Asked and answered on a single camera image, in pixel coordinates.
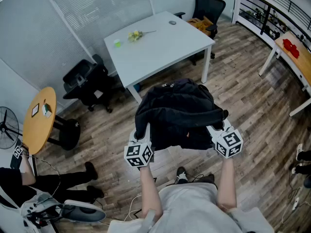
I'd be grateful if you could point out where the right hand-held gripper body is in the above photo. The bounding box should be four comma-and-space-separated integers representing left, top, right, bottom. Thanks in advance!
211, 127, 243, 159

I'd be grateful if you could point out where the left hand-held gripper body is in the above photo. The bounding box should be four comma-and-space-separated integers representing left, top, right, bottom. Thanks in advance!
124, 139, 155, 167

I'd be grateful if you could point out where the black backpack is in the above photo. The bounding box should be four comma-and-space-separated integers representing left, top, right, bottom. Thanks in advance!
135, 78, 229, 151

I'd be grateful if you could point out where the person's right forearm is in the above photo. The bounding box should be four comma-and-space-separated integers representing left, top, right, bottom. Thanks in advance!
216, 156, 238, 213

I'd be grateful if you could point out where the person's left forearm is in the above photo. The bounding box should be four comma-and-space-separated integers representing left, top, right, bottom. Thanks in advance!
139, 165, 164, 222

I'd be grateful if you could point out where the person's black white shoe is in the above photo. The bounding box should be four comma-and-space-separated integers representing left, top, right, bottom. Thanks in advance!
176, 166, 189, 184

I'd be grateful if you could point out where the person's grey shirt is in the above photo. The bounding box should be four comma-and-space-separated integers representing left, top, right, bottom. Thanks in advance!
106, 182, 275, 233

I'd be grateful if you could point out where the grey oval seat white rim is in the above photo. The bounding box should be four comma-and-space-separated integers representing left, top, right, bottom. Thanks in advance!
60, 199, 107, 223

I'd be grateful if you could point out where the white table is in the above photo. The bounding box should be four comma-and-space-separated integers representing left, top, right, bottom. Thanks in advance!
104, 11, 216, 104

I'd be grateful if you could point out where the green and white box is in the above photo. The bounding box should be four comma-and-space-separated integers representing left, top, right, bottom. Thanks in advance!
41, 103, 53, 118

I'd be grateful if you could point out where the round wooden side table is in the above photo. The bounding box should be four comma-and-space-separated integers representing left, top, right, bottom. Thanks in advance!
22, 86, 81, 155

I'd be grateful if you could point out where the yellow flower bouquet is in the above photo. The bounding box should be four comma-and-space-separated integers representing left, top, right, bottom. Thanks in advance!
128, 30, 157, 43

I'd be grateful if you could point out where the red object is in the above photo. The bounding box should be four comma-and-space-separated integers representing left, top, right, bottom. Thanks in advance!
282, 38, 300, 58

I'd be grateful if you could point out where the orange cloth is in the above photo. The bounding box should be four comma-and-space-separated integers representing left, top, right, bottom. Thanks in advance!
187, 16, 214, 37

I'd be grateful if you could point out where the black mesh chair with headrest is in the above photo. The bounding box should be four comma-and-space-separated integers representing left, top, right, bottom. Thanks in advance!
174, 0, 226, 67

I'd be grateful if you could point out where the black floor fan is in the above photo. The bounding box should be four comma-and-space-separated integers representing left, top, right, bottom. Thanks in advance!
0, 106, 20, 150

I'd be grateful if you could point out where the white floor cable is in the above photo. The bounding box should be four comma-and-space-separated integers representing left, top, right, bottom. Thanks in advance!
123, 194, 143, 222

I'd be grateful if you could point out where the black office chair grey bracket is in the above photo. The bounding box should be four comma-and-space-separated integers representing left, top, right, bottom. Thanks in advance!
62, 59, 103, 100

